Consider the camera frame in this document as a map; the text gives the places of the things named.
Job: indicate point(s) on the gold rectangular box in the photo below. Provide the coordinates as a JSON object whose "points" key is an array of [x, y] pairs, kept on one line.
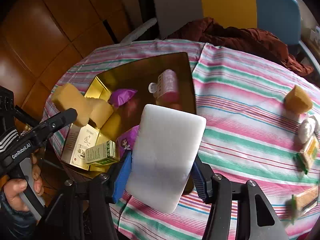
{"points": [[138, 75]]}

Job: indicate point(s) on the grey yellow blue chair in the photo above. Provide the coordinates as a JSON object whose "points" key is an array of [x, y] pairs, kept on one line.
{"points": [[290, 20]]}

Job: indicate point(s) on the pink roll pack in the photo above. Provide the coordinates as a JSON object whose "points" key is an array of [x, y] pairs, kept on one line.
{"points": [[166, 88]]}

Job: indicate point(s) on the dark blue jacket sleeve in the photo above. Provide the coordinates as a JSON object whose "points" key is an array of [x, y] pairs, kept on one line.
{"points": [[15, 224]]}

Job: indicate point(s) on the rust brown quilted jacket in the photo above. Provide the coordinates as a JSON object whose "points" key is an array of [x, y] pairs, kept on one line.
{"points": [[254, 41]]}

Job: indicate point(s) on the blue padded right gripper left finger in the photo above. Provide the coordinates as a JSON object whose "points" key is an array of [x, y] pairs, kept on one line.
{"points": [[119, 176]]}

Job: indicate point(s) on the purple snack packet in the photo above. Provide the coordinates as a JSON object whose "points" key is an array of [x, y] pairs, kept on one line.
{"points": [[127, 140], [121, 96]]}

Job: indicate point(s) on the person's left hand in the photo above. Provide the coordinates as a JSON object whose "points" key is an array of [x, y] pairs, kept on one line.
{"points": [[14, 187]]}

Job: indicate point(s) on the yellow sponge on bed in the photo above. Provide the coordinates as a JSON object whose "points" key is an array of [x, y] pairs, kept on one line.
{"points": [[297, 101]]}

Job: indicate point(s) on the white plastic bag bundle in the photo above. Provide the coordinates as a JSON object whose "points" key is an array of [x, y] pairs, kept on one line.
{"points": [[306, 129]]}

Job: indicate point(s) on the green white small box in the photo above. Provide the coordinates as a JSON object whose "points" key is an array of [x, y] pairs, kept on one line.
{"points": [[103, 154]]}

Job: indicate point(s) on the green rice cracker packet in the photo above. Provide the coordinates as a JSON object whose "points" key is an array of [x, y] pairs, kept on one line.
{"points": [[307, 155]]}

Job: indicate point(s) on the white medicine box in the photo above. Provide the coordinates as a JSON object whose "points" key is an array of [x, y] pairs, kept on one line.
{"points": [[79, 139]]}

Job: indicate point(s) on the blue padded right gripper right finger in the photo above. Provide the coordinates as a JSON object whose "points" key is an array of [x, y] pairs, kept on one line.
{"points": [[202, 178]]}

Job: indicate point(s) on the yellow sponge block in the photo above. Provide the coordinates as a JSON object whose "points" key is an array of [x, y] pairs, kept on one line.
{"points": [[101, 111], [68, 96]]}

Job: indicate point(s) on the striped pink green bedsheet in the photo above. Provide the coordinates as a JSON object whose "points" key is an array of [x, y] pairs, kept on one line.
{"points": [[248, 134]]}

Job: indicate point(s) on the white foam block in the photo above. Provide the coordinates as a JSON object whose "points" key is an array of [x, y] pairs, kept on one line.
{"points": [[166, 146]]}

